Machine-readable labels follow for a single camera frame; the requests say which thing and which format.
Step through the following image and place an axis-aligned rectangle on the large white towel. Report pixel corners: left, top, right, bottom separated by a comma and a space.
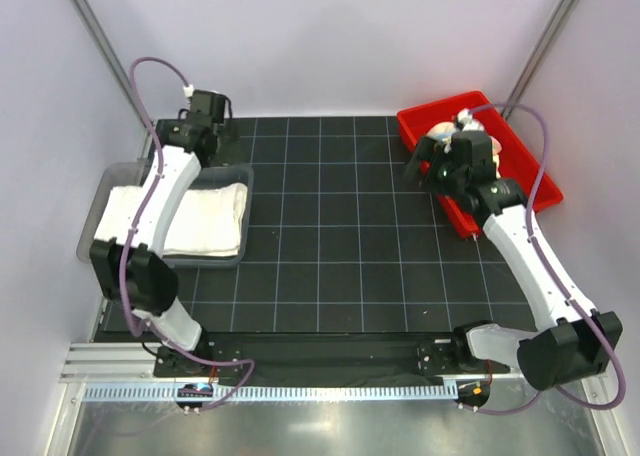
94, 183, 248, 257

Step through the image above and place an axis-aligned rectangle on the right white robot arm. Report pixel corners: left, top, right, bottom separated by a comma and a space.
404, 130, 626, 392

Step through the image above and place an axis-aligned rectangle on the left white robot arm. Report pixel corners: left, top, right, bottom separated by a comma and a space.
89, 86, 233, 376

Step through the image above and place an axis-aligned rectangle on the patterned white cloth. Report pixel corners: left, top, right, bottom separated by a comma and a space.
426, 120, 502, 166

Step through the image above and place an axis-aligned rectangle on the red plastic bin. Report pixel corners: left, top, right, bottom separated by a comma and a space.
396, 91, 563, 238

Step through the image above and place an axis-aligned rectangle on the clear plastic tray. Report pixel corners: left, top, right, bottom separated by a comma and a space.
76, 160, 254, 268

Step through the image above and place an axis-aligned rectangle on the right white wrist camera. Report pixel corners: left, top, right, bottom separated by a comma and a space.
453, 108, 486, 133

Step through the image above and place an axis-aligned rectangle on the left aluminium frame post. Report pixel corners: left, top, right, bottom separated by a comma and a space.
70, 0, 144, 124

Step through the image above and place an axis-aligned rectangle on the aluminium frame post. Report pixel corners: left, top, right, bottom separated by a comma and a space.
70, 0, 144, 124
507, 0, 580, 104

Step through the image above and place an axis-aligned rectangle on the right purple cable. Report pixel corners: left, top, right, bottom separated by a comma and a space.
459, 103, 626, 415

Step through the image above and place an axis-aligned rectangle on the purple cable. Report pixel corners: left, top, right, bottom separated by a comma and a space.
459, 103, 626, 415
119, 56, 256, 437

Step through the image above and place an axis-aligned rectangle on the right aluminium frame post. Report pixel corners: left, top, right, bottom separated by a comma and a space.
507, 0, 580, 104

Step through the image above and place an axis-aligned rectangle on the slotted metal rail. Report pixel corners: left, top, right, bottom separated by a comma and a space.
83, 381, 458, 404

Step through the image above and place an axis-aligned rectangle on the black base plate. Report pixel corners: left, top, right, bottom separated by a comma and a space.
152, 330, 511, 382

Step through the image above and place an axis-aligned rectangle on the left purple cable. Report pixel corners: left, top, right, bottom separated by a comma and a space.
119, 56, 256, 437

